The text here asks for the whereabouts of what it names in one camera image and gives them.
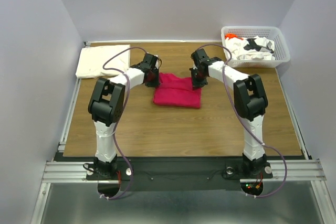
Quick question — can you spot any pink t-shirt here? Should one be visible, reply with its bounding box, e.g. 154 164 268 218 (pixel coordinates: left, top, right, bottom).
153 73 202 109

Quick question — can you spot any white crumpled shirt in basket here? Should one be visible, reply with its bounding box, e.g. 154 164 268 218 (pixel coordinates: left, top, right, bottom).
224 34 275 60

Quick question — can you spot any folded white t-shirt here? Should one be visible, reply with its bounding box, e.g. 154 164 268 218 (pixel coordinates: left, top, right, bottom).
76 45 130 79

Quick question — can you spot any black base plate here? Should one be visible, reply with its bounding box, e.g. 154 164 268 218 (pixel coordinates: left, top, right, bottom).
86 156 274 192

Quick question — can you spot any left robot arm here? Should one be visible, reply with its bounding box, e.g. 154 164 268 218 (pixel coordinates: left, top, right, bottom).
87 52 161 179

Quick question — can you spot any aluminium frame rail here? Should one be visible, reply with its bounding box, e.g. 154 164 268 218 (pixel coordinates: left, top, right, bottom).
42 160 326 183

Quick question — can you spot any orange garment in basket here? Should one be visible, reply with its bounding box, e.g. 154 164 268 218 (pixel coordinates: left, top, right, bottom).
225 33 238 39

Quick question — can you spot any black white garment in basket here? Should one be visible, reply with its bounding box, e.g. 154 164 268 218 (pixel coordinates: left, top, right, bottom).
244 38 261 51

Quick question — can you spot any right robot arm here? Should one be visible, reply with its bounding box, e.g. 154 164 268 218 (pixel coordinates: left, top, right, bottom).
190 49 268 177

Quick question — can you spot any white plastic basket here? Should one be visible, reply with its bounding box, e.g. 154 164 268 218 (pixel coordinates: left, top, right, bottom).
221 26 290 68

